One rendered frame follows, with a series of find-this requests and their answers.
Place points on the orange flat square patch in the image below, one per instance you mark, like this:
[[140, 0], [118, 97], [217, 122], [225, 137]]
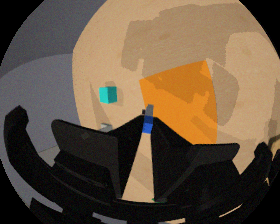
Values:
[[183, 98]]

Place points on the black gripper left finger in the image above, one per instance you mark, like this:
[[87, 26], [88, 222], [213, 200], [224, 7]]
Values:
[[114, 150]]

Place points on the small teal block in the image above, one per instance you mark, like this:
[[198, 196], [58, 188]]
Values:
[[108, 95]]

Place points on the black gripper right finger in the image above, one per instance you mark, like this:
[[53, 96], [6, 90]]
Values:
[[174, 158]]

